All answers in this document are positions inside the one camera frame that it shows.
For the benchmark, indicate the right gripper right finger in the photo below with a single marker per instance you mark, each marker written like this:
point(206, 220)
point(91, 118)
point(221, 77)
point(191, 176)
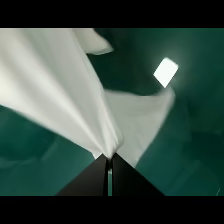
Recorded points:
point(130, 182)

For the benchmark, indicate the white shirt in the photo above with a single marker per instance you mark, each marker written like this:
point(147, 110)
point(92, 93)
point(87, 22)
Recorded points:
point(63, 90)

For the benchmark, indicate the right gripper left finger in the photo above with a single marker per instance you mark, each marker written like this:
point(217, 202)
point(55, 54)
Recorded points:
point(90, 181)

